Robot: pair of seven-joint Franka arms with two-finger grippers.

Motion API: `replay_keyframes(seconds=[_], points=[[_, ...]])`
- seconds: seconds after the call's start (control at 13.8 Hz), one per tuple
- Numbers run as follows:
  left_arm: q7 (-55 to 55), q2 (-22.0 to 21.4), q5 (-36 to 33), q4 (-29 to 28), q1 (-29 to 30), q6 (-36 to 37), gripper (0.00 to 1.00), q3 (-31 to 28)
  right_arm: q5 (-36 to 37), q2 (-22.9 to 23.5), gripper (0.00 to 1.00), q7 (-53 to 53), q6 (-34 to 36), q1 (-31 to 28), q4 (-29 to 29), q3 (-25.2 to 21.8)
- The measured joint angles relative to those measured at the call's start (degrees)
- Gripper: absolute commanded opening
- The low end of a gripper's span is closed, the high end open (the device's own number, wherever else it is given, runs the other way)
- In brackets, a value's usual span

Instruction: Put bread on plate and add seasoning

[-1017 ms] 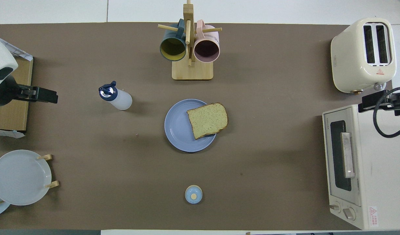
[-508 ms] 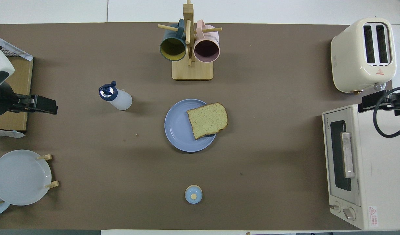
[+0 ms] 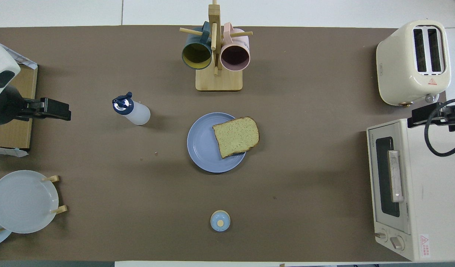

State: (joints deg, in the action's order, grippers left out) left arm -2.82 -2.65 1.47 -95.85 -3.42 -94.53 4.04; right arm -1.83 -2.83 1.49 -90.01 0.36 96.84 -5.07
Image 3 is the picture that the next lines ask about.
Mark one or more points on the brown bread slice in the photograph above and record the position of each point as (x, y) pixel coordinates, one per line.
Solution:
(236, 135)

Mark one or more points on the brown table mat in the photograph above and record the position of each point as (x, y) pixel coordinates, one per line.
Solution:
(323, 55)

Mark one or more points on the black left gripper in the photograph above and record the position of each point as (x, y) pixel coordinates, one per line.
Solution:
(6, 107)

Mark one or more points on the blue round plate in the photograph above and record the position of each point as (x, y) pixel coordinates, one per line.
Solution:
(205, 148)

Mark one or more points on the dark teal mug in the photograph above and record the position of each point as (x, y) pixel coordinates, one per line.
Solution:
(196, 55)

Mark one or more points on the cream two-slot toaster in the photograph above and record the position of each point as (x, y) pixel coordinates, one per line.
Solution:
(394, 63)

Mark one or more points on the seasoning bottle with blue cap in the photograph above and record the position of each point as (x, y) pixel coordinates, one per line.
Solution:
(138, 115)

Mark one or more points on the white toaster oven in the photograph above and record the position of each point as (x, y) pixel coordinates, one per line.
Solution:
(427, 193)

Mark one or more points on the pink ribbed mug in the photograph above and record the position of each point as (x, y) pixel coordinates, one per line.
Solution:
(234, 57)

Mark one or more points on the wooden mug tree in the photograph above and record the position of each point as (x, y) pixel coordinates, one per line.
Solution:
(218, 81)

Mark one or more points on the small blue call bell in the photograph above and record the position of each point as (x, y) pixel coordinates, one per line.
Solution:
(220, 221)

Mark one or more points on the pale grey plate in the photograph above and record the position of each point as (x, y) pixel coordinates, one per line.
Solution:
(23, 202)

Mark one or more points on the wooden plate rack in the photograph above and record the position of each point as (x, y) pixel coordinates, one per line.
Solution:
(60, 210)

